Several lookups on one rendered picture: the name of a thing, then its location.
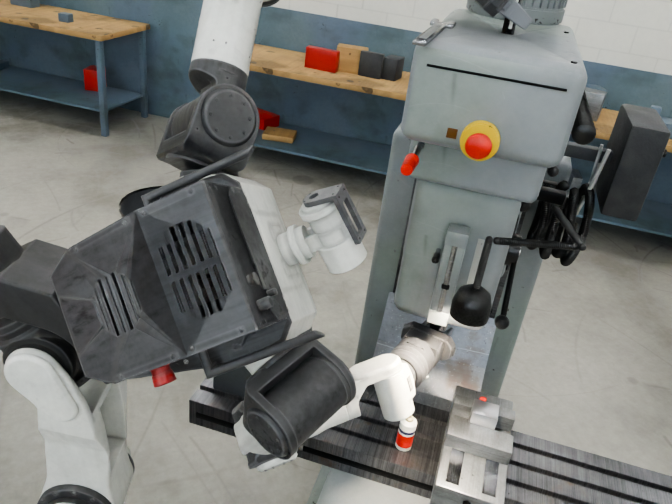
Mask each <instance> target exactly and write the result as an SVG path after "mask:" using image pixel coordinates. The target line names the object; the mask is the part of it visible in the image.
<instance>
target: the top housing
mask: <svg viewBox="0 0 672 504"><path fill-rule="evenodd" d="M450 21H454V22H456V25H455V27H454V28H452V29H449V28H445V29H444V30H443V31H442V32H441V33H440V34H439V35H437V36H436V37H435V38H434V39H433V40H432V41H431V42H430V43H428V44H427V45H426V46H425V47H423V46H418V45H417V46H416V47H415V50H414V54H413V58H412V66H411V71H410V77H409V83H408V88H407V94H406V100H405V106H404V111H403V117H402V123H401V130H402V133H403V134H404V136H405V137H407V138H408V139H411V140H415V141H420V142H425V143H429V144H434V145H439V146H444V147H449V148H454V149H458V150H461V147H460V137H461V134H462V132H463V130H464V128H465V127H466V126H467V125H468V124H470V123H472V122H474V121H478V120H483V121H488V122H490V123H492V124H493V125H494V126H495V127H496V128H497V129H498V131H499V134H500V144H499V148H498V150H497V152H496V153H495V154H494V155H493V156H492V157H497V158H502V159H507V160H512V161H516V162H521V163H526V164H531V165H536V166H541V167H545V168H551V167H555V166H557V165H558V164H559V163H560V162H561V161H562V159H563V157H564V153H565V150H566V147H567V144H568V141H569V138H570V134H571V131H572V128H573V125H574V122H575V119H576V115H577V112H578V109H579V106H580V103H581V99H582V96H583V93H584V91H585V87H586V84H587V78H588V77H587V72H586V69H585V66H584V63H583V60H582V57H581V54H580V51H579V48H578V44H577V41H576V38H575V35H574V32H573V30H572V29H571V28H570V27H568V26H564V25H533V24H530V25H529V26H528V27H527V28H526V29H525V30H524V29H522V28H521V27H519V26H518V25H516V26H515V30H514V34H513V35H510V34H504V33H501V32H502V28H503V24H504V20H500V19H495V18H490V17H486V16H482V15H479V14H476V13H473V12H471V11H469V10H466V9H455V10H454V11H452V12H451V13H450V14H449V15H448V16H447V17H446V18H445V19H444V20H442V21H441V22H444V23H449V22H450ZM448 127H449V128H454V129H458V132H457V136H456V139H452V138H447V137H446V134H447V129H448Z"/></svg>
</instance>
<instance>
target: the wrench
mask: <svg viewBox="0 0 672 504"><path fill-rule="evenodd" d="M430 25H431V27H429V28H428V29H427V30H425V31H424V32H423V33H421V34H420V35H419V36H418V37H416V38H415V39H414V40H413V41H412V44H413V45H418V46H423V47H425V46H426V45H427V44H428V43H430V42H431V41H432V40H433V39H434V38H435V37H436V36H437V35H439V34H440V33H441V32H442V31H443V30H444V29H445V28H449V29H452V28H454V27H455V25H456V22H454V21H450V22H449V23H444V22H439V19H436V18H434V19H432V20H431V21H430Z"/></svg>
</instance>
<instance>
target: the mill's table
mask: <svg viewBox="0 0 672 504"><path fill-rule="evenodd" d="M241 401H244V397H242V396H239V395H235V394H231V393H228V392H224V391H221V390H217V389H214V388H213V378H210V379H207V378H205V379H204V381H203V382H202V383H201V385H200V390H198V389H197V390H196V391H195V393H194V394H193V395H192V397H191V398H190V399H189V422H190V423H193V424H196V425H199V426H202V427H205V428H208V429H212V430H215V431H218V432H221V433H224V434H227V435H230V436H234V437H236V435H235V432H234V425H235V423H234V419H233V416H232V410H233V409H234V408H235V407H236V406H237V405H238V404H239V403H240V402H241ZM413 404H414V408H415V410H414V412H413V414H412V416H413V417H414V418H415V419H416V420H417V426H416V430H415V434H414V438H413V442H412V446H411V449H410V450H409V451H401V450H399V449H397V447H396V446H395V442H396V437H397V433H398V429H399V424H400V421H388V420H386V419H385V418H384V417H383V413H382V410H381V407H380V404H379V400H378V397H377V394H376V391H375V392H374V393H373V394H372V395H371V396H370V398H369V399H368V400H366V401H362V400H359V408H360V413H361V416H359V417H356V418H354V419H351V420H349V421H346V422H344V423H341V424H339V425H336V426H333V427H331V428H328V429H326V430H325V431H323V432H321V433H320V434H318V435H316V436H313V437H311V438H308V439H307V440H306V441H305V442H304V443H303V444H302V445H300V446H299V447H298V450H297V454H298V455H297V457H300V458H303V459H306V460H309V461H312V462H315V463H318V464H322V465H325V466H328V467H331V468H334V469H337V470H340V471H344V472H347V473H350V474H353V475H356V476H359V477H362V478H366V479H369V480H372V481H375V482H378V483H381V484H385V485H388V486H391V487H394V488H397V489H400V490H403V491H407V492H410V493H413V494H416V495H419V496H422V497H425V498H429V499H431V494H432V490H433V485H434V480H435V476H436V471H437V467H438V462H439V458H440V453H441V449H442V444H443V440H444V435H445V431H446V426H447V422H448V417H449V413H450V412H447V411H444V410H440V409H437V408H434V407H430V406H427V405H423V404H420V403H416V402H413ZM510 435H512V436H513V437H514V438H513V450H512V456H511V458H510V461H509V464H508V467H507V478H506V489H505V501H504V504H672V476H669V475H665V474H662V473H658V472H655V471H651V470H648V469H645V468H641V467H638V466H634V465H631V464H627V463H624V462H620V461H617V460H613V459H610V458H607V457H603V456H600V455H596V454H593V453H589V452H586V451H582V450H579V449H575V448H572V447H568V446H565V445H562V444H558V443H555V442H551V441H548V440H544V439H541V438H537V437H534V436H530V435H527V434H523V433H520V432H517V431H513V430H511V434H510Z"/></svg>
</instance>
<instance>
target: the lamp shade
mask: <svg viewBox="0 0 672 504"><path fill-rule="evenodd" d="M491 309H492V304H491V295H490V293H489V292H488V291H487V290H486V289H485V288H483V287H482V286H481V287H480V288H479V289H475V288H474V287H473V284H466V285H463V286H461V287H460V288H459V289H458V291H457V292H456V294H455V295H454V296H453V299H452V303H451V307H450V311H449V312H450V315H451V317H452V318H453V319H454V320H455V321H457V322H458V323H460V324H463V325H466V326H470V327H481V326H484V325H485V324H487V322H488V320H489V316H490V313H491Z"/></svg>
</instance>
